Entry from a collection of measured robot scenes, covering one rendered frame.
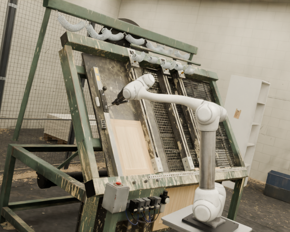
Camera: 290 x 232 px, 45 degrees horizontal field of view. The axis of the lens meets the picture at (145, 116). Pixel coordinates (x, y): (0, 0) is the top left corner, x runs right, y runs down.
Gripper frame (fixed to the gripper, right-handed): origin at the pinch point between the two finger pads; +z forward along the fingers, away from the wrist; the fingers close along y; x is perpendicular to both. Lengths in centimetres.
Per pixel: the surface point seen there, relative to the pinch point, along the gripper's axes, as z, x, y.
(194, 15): 164, 499, -359
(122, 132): 14.0, 13.5, 20.2
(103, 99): 10.6, -1.9, -6.9
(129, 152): 14.0, 15.4, 37.1
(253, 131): 108, 461, -34
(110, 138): 11.6, -3.2, 26.3
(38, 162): 79, -28, 23
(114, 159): 11.6, -3.9, 43.7
